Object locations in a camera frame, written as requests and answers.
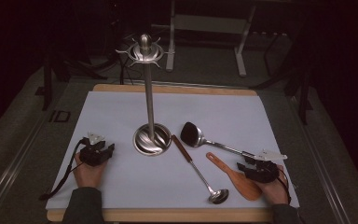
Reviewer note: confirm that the wooden rice paddle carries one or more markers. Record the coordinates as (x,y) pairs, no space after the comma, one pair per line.
(242,183)

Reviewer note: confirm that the steel utensil rack stand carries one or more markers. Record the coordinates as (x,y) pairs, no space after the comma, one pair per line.
(149,102)

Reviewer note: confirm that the white metal stand frame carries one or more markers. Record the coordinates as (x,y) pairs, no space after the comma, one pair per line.
(211,24)

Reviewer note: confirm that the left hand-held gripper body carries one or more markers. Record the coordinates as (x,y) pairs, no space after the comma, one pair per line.
(93,154)

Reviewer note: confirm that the person's left hand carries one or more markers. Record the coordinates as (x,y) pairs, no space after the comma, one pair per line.
(88,175)

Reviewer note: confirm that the metal floor rail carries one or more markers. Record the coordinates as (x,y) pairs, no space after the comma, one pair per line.
(9,174)
(323,174)

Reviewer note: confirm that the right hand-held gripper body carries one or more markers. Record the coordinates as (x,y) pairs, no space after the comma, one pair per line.
(264,172)

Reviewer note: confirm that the white table sheet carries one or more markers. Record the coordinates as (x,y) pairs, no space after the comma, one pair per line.
(155,180)

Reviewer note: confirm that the person's right hand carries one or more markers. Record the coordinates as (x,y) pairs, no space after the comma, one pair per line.
(276,191)

